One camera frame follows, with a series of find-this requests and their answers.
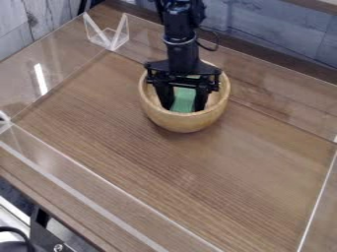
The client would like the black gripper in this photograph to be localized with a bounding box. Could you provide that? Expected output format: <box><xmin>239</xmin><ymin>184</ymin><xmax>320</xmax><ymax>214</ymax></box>
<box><xmin>143</xmin><ymin>60</ymin><xmax>222</xmax><ymax>111</ymax></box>

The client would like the green rectangular stick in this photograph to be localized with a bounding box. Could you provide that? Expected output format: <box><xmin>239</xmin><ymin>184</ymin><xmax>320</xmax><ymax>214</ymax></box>
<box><xmin>170</xmin><ymin>88</ymin><xmax>197</xmax><ymax>113</ymax></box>

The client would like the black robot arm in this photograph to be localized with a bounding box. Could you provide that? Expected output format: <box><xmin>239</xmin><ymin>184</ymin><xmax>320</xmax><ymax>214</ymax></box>
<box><xmin>143</xmin><ymin>0</ymin><xmax>222</xmax><ymax>112</ymax></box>

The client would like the wooden bowl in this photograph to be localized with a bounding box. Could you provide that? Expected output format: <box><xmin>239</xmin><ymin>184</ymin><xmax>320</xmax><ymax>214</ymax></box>
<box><xmin>138</xmin><ymin>71</ymin><xmax>231</xmax><ymax>133</ymax></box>

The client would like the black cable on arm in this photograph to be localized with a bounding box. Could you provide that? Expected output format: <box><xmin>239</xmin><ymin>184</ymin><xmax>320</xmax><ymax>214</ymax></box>
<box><xmin>193</xmin><ymin>26</ymin><xmax>221</xmax><ymax>52</ymax></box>

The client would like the clear acrylic corner bracket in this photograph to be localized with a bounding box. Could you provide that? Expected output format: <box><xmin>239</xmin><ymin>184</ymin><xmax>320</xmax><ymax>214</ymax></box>
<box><xmin>83</xmin><ymin>13</ymin><xmax>128</xmax><ymax>51</ymax></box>

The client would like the black table frame bracket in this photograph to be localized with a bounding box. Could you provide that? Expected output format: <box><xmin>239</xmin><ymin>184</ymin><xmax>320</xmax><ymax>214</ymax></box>
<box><xmin>29</xmin><ymin>207</ymin><xmax>80</xmax><ymax>252</ymax></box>

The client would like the black cable lower left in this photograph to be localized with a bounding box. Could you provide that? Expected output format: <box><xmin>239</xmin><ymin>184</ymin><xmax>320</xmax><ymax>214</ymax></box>
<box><xmin>0</xmin><ymin>225</ymin><xmax>37</xmax><ymax>252</ymax></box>

